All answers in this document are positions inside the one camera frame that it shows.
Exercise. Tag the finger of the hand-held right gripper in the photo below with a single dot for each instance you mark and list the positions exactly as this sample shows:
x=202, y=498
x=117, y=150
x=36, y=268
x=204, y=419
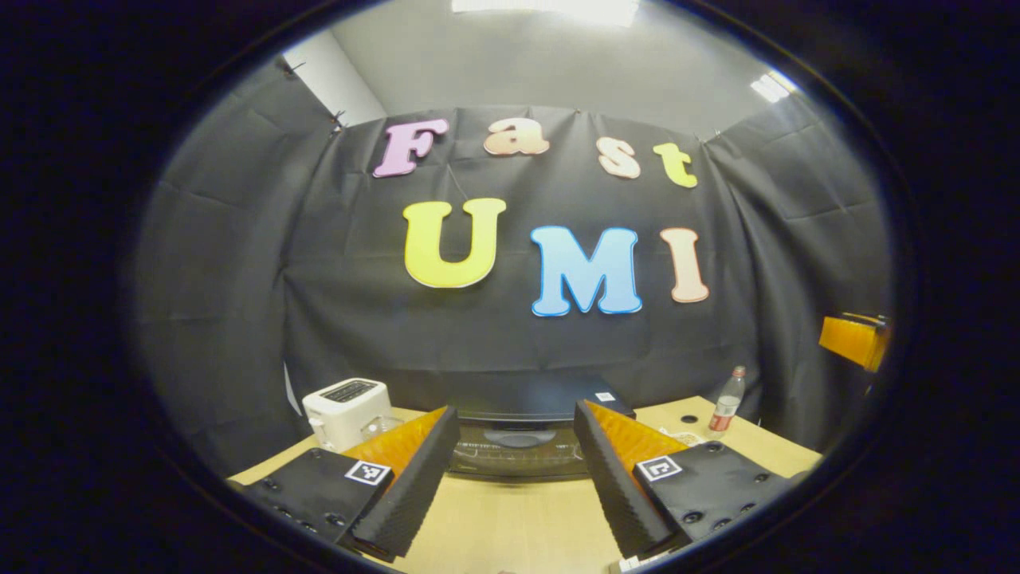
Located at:
x=853, y=339

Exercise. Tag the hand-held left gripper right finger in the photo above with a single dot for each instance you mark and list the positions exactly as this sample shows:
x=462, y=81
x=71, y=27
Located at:
x=617, y=486

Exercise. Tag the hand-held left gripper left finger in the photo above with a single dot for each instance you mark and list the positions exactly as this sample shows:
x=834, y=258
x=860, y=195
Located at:
x=414, y=486

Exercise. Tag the black electric oven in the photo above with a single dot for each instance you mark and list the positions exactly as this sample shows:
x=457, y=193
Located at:
x=518, y=454

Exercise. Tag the small clear glass jar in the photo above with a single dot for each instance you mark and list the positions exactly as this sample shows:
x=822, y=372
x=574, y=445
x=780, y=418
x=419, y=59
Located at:
x=381, y=426

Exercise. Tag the white divided plate of beans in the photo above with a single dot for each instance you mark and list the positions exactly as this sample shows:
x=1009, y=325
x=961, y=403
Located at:
x=681, y=437

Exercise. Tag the white toaster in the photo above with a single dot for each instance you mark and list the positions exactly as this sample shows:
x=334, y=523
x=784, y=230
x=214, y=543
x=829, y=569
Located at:
x=343, y=410

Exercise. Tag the clear bottle with red label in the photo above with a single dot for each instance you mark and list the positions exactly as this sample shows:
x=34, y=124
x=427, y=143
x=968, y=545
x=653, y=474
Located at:
x=725, y=410

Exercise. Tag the small ceiling light panel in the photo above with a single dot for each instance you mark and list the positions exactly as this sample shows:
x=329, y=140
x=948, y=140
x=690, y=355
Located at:
x=773, y=86

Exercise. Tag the black backdrop cloth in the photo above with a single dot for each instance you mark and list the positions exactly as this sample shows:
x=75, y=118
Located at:
x=239, y=279

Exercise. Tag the large ceiling light panel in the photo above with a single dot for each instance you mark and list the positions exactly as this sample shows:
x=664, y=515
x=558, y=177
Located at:
x=550, y=9

